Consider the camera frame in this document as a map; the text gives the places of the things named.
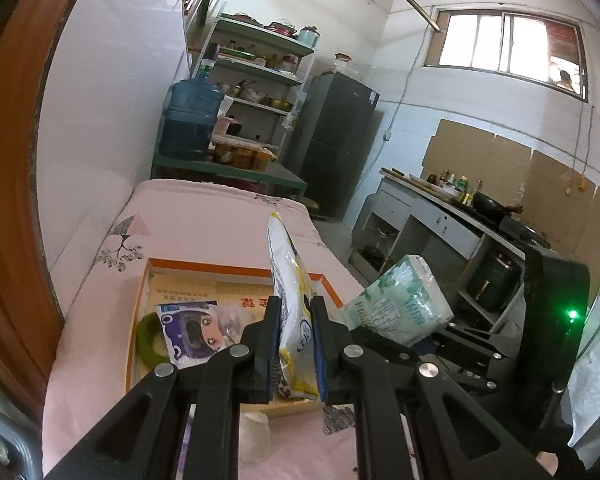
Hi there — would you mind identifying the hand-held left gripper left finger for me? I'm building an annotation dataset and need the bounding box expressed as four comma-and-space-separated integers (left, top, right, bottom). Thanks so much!
42, 296, 283, 480

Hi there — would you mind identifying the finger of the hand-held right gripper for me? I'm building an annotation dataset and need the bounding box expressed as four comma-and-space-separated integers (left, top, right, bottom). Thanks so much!
349, 327, 447, 366

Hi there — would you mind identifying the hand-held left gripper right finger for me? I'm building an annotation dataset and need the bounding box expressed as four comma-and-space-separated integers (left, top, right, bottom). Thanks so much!
310, 295, 556, 480

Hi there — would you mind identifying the green white tissue pack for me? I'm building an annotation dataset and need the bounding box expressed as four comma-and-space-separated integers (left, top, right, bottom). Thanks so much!
342, 254, 455, 347

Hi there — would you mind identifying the yellow white packet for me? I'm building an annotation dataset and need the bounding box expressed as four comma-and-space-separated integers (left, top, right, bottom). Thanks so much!
266, 211, 321, 401

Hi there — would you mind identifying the purple white eye mask packet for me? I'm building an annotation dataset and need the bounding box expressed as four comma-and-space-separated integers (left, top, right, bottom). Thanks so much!
155, 301, 232, 372

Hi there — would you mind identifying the orange rimmed cardboard box tray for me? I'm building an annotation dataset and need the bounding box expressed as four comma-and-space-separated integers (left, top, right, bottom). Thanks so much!
125, 257, 346, 418

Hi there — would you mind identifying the green fluffy scrunchie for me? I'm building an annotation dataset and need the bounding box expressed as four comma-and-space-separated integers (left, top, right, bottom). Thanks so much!
136, 311, 174, 369

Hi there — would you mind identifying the dark green pot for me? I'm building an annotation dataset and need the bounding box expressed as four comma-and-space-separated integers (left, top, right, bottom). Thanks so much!
466, 249, 524, 312

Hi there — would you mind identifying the leopard print cloth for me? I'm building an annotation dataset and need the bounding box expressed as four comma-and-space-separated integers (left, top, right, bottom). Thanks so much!
322, 405, 357, 436

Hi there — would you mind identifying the white plastic bag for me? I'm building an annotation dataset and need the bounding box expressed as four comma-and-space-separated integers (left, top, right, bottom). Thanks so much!
566, 304, 600, 452

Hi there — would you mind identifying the black gas stove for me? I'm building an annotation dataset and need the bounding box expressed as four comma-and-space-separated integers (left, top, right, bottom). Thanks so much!
499, 214, 552, 249

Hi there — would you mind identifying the black wok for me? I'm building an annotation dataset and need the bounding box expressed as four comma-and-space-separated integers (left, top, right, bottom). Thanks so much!
471, 190, 524, 214

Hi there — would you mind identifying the orange hanging tag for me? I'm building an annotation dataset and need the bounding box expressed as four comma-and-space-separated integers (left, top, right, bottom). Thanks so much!
564, 173, 588, 197

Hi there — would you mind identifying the white kitchen counter cabinet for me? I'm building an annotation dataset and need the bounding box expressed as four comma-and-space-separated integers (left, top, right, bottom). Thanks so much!
349, 166, 552, 327

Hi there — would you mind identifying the row of condiment bottles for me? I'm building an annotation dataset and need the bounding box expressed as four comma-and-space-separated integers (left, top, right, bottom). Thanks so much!
426, 168, 482, 202

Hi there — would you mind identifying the green table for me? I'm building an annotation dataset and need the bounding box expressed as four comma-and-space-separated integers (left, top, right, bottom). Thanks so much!
151, 151, 309, 202

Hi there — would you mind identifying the wooden cutting board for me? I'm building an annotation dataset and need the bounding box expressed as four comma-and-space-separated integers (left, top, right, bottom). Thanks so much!
379, 166, 432, 187

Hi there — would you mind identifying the row of food jars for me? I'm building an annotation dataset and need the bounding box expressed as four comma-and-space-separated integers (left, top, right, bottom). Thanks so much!
211, 134, 279, 172

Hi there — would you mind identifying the grey refrigerator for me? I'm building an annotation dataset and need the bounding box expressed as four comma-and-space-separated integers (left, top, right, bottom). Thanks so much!
284, 71, 382, 222

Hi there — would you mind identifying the blue water jug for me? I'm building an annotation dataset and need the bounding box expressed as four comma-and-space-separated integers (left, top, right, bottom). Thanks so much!
157, 77, 227, 162

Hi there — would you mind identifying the barred window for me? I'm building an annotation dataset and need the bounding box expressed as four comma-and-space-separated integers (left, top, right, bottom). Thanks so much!
421, 5, 589, 104

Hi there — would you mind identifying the white metal shelf rack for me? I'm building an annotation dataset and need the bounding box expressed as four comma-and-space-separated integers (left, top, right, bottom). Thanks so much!
199, 12, 317, 162

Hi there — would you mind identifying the teal pot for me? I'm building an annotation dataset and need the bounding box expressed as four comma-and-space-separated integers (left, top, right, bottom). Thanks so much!
296, 25, 323, 48

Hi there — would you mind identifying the brown wooden headboard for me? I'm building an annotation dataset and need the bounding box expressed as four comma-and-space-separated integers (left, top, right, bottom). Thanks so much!
0, 0, 101, 423

